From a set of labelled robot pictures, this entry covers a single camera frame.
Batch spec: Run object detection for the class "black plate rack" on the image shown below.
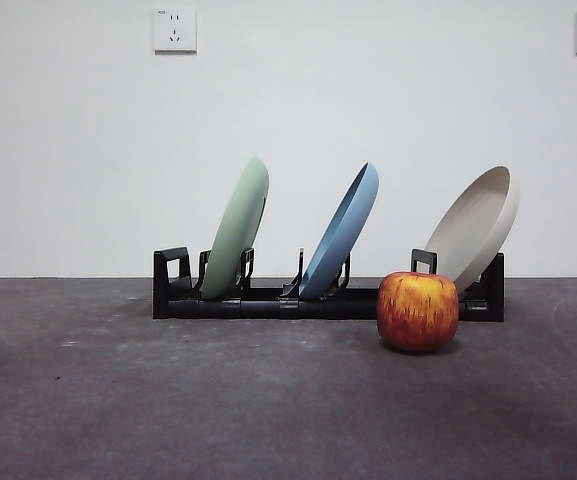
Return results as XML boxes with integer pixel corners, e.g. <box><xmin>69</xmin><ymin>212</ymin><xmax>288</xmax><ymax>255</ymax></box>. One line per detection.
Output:
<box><xmin>152</xmin><ymin>246</ymin><xmax>506</xmax><ymax>323</ymax></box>

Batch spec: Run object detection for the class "green round plate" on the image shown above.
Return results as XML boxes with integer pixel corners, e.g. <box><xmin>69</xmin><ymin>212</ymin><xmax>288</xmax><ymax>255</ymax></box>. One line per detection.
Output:
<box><xmin>201</xmin><ymin>155</ymin><xmax>271</xmax><ymax>300</ymax></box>

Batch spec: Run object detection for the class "blue round plate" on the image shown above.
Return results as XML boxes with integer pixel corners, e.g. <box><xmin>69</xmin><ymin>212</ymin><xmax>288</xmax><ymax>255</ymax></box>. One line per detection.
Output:
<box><xmin>299</xmin><ymin>161</ymin><xmax>381</xmax><ymax>300</ymax></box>

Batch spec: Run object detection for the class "beige round plate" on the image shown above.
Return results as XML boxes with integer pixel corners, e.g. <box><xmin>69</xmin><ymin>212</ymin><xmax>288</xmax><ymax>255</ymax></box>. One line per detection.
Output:
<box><xmin>424</xmin><ymin>165</ymin><xmax>521</xmax><ymax>294</ymax></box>

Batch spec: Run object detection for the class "red yellow apple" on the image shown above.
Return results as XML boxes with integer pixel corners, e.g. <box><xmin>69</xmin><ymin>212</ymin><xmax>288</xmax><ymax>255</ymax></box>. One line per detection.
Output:
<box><xmin>376</xmin><ymin>271</ymin><xmax>460</xmax><ymax>355</ymax></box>

